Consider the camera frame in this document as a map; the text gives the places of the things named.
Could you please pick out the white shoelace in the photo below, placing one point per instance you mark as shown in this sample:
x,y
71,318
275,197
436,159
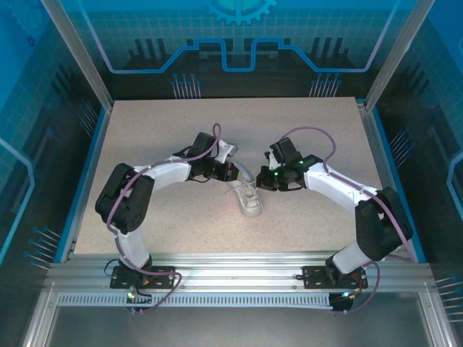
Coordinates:
x,y
247,188

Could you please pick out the white shoe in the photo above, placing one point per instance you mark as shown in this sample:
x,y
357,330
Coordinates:
x,y
251,207

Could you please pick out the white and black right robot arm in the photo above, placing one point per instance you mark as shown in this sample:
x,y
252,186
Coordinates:
x,y
332,184

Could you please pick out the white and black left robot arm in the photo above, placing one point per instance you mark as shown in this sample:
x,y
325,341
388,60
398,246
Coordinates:
x,y
162,173

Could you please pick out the black controller board with LED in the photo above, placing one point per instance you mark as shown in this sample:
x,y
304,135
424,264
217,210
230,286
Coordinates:
x,y
341,303
139,298

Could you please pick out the blue table edge strip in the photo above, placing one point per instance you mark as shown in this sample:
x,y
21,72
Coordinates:
x,y
416,249
62,253

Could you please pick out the aluminium frame rail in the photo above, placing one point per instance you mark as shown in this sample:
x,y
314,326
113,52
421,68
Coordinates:
x,y
235,269

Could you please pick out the aluminium side rail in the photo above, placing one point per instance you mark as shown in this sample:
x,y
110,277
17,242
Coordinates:
x,y
385,173

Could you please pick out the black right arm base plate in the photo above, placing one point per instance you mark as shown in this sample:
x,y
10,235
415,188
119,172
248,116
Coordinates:
x,y
313,276

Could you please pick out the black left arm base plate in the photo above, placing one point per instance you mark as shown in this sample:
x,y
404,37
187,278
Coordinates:
x,y
162,273

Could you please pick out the aluminium upright post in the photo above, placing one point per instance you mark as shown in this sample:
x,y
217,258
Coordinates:
x,y
398,54
79,58

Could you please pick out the aluminium lower frame beam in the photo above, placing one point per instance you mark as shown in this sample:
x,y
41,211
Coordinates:
x,y
40,318
438,318

